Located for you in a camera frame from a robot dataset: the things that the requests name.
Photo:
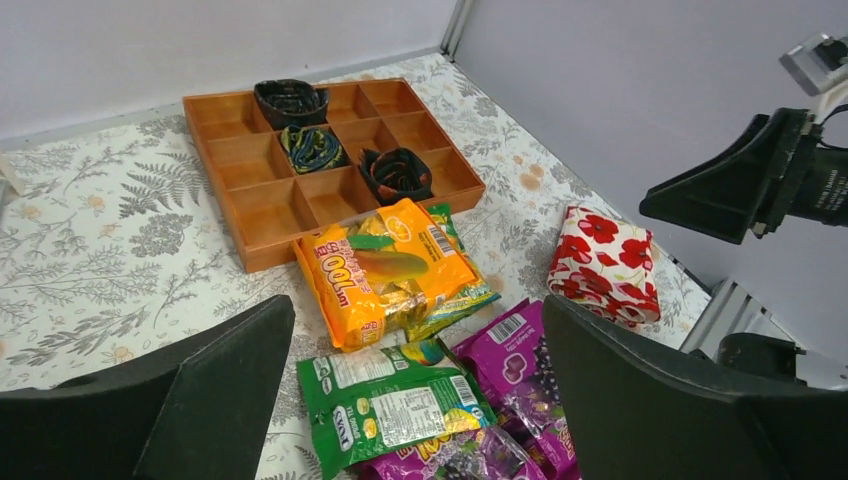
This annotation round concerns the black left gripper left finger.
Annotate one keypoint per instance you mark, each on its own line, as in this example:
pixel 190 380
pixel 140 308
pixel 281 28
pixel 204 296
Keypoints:
pixel 198 408

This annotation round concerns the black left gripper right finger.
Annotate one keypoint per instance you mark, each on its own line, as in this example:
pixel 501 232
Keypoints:
pixel 637 409

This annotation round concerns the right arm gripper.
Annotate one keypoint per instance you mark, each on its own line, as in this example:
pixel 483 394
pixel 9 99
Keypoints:
pixel 722 197

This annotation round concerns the green candy bag white label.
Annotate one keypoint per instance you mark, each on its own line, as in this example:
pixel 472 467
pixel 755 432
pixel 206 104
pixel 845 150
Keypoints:
pixel 375 401

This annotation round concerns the green yellow candy bag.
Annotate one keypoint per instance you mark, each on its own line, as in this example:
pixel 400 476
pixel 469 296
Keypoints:
pixel 471 298

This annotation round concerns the orange mango candy bag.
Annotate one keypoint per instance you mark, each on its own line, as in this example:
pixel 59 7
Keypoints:
pixel 380 272

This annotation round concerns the purple grape candy bag right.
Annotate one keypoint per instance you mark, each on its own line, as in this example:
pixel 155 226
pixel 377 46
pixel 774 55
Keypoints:
pixel 510 359

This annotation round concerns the purple grape candy bag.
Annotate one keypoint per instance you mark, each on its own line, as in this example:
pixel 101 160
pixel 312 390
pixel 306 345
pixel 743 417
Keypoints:
pixel 487 453
pixel 510 359

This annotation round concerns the purple grape candy bag left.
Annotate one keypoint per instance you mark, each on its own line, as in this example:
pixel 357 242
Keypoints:
pixel 487 453

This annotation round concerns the red poppy folded cloth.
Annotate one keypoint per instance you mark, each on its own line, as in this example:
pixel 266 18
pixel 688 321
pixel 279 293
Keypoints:
pixel 606 266

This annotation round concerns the wooden compartment tray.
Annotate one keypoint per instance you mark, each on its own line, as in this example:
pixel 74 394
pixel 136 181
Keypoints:
pixel 278 179

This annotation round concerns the black orange rolled sock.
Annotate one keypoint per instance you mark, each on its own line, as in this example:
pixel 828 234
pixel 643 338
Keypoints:
pixel 395 175

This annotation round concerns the black rolled sock, back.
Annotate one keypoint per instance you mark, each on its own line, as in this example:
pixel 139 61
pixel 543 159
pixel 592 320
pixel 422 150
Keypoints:
pixel 291 102

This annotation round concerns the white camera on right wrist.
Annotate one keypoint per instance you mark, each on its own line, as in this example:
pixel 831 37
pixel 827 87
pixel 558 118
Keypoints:
pixel 818 64

